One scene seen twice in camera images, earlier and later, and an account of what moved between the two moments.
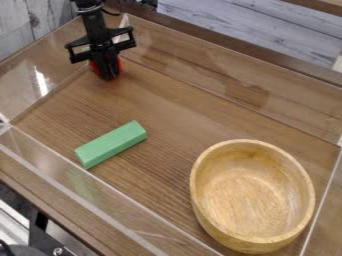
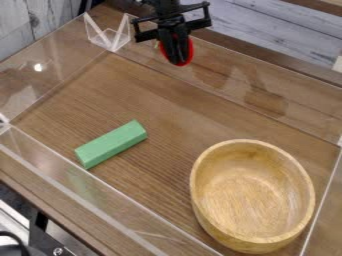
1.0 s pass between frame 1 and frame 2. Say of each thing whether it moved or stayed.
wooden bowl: stayed
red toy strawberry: moved
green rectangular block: stayed
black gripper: moved
